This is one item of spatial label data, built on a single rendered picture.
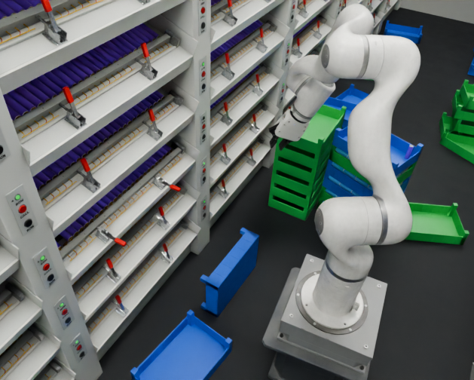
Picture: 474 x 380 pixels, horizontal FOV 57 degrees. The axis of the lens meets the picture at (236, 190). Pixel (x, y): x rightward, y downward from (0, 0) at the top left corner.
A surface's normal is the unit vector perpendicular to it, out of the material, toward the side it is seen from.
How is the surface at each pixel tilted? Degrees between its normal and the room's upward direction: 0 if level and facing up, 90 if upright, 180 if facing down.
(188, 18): 90
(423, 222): 0
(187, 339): 0
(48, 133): 21
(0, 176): 90
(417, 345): 0
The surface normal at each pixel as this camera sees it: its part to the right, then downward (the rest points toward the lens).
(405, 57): 0.15, 0.09
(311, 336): -0.39, 0.62
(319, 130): 0.04, -0.73
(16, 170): 0.87, 0.37
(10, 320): 0.36, -0.55
